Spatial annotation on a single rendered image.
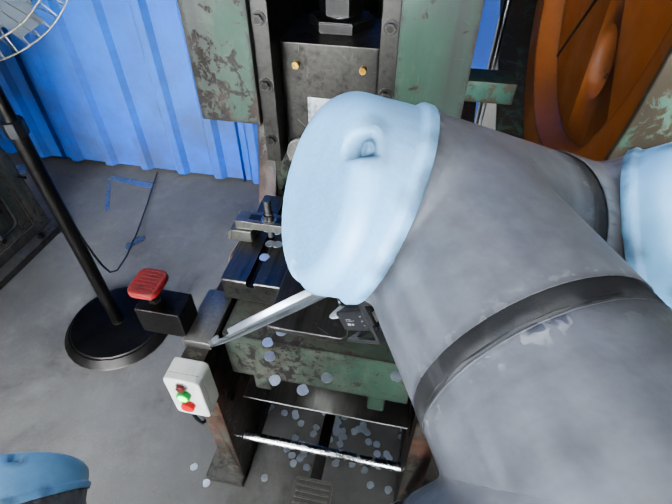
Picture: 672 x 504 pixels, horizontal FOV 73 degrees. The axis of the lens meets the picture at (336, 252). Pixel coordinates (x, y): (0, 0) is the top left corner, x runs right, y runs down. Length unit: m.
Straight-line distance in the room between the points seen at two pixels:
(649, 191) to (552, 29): 0.81
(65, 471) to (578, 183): 0.39
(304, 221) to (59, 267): 2.15
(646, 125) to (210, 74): 0.55
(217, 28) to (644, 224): 0.60
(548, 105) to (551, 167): 0.71
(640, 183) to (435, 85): 0.47
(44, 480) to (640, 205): 0.40
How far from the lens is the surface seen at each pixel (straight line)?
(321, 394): 1.25
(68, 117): 2.82
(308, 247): 0.15
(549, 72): 0.96
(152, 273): 0.96
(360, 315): 0.36
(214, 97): 0.75
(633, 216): 0.21
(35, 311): 2.15
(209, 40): 0.72
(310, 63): 0.72
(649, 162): 0.22
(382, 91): 0.68
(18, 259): 2.38
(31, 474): 0.42
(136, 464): 1.62
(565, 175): 0.19
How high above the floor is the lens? 1.41
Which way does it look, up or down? 44 degrees down
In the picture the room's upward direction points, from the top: straight up
